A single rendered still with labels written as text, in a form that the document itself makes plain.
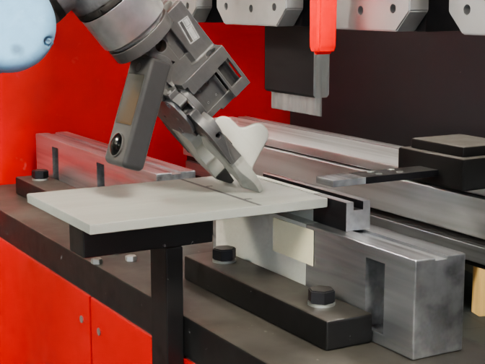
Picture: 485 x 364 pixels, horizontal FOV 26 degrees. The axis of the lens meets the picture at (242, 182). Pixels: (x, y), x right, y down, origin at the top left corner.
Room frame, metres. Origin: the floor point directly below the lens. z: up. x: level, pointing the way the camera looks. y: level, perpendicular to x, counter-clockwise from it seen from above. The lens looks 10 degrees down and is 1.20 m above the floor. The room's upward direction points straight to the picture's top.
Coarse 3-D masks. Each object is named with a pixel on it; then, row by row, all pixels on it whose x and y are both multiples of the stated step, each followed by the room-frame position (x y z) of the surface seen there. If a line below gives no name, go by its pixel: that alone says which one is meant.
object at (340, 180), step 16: (416, 144) 1.27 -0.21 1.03; (432, 144) 1.25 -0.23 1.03; (448, 144) 1.22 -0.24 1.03; (464, 144) 1.22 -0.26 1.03; (480, 144) 1.22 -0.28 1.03; (400, 160) 1.28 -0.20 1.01; (416, 160) 1.26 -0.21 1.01; (432, 160) 1.23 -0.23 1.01; (448, 160) 1.21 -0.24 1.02; (464, 160) 1.19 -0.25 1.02; (480, 160) 1.20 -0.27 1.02; (320, 176) 1.17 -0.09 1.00; (336, 176) 1.17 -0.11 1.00; (352, 176) 1.17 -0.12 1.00; (368, 176) 1.17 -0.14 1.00; (384, 176) 1.18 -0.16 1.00; (400, 176) 1.19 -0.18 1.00; (416, 176) 1.21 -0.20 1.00; (432, 176) 1.22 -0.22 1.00; (448, 176) 1.21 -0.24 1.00; (464, 176) 1.19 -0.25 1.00; (480, 176) 1.20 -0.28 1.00
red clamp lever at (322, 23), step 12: (312, 0) 0.98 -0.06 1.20; (324, 0) 0.98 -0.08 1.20; (336, 0) 0.99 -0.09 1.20; (312, 12) 0.98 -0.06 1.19; (324, 12) 0.98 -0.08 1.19; (312, 24) 0.98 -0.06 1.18; (324, 24) 0.98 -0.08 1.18; (312, 36) 0.98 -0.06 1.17; (324, 36) 0.98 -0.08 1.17; (312, 48) 0.98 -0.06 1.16; (324, 48) 0.98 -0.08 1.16
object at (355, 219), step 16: (272, 176) 1.21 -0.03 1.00; (320, 192) 1.12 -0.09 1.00; (336, 192) 1.10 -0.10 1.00; (320, 208) 1.08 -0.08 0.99; (336, 208) 1.06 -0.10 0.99; (352, 208) 1.05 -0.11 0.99; (368, 208) 1.06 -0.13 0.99; (336, 224) 1.06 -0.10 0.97; (352, 224) 1.05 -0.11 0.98; (368, 224) 1.06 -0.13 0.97
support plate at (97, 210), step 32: (64, 192) 1.10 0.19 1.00; (96, 192) 1.10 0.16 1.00; (128, 192) 1.10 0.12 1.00; (160, 192) 1.10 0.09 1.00; (192, 192) 1.10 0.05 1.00; (224, 192) 1.10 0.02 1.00; (256, 192) 1.10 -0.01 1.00; (288, 192) 1.10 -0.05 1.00; (96, 224) 0.94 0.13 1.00; (128, 224) 0.96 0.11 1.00; (160, 224) 0.97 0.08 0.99
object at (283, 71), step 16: (272, 32) 1.18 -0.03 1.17; (288, 32) 1.15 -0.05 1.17; (304, 32) 1.12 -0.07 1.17; (272, 48) 1.18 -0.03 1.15; (288, 48) 1.15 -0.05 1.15; (304, 48) 1.12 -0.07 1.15; (272, 64) 1.18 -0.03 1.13; (288, 64) 1.15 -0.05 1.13; (304, 64) 1.12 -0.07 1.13; (320, 64) 1.11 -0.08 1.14; (272, 80) 1.18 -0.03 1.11; (288, 80) 1.15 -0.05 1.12; (304, 80) 1.12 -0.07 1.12; (320, 80) 1.11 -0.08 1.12; (272, 96) 1.20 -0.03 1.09; (288, 96) 1.17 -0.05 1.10; (304, 96) 1.13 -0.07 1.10; (320, 96) 1.11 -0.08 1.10; (304, 112) 1.14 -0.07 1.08; (320, 112) 1.11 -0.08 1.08
